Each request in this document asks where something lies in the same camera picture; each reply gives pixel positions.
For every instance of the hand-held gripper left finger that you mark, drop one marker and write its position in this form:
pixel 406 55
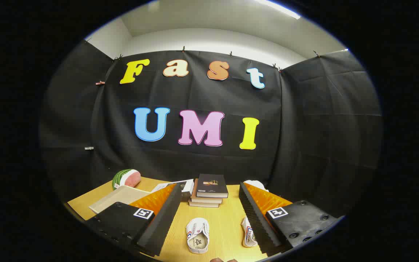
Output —
pixel 162 225

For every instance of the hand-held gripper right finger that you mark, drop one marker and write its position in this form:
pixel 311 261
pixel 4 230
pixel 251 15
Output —
pixel 256 222

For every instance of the white canvas shoe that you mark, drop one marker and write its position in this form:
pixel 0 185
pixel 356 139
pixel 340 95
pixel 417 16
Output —
pixel 247 234
pixel 197 236

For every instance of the beige fabric storage box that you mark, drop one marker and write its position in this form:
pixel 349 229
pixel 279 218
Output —
pixel 118 198

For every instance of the white plush toy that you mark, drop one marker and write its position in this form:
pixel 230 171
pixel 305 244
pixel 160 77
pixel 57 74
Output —
pixel 255 183

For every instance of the thin brown book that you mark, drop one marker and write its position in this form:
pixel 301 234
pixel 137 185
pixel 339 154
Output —
pixel 204 205

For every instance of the white portrait cover book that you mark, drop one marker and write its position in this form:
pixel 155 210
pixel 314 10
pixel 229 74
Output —
pixel 187 185

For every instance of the brown cover book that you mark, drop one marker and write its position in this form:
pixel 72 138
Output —
pixel 206 200

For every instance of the watermelon slice toy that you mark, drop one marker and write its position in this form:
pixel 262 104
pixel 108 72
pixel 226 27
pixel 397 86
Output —
pixel 131 178

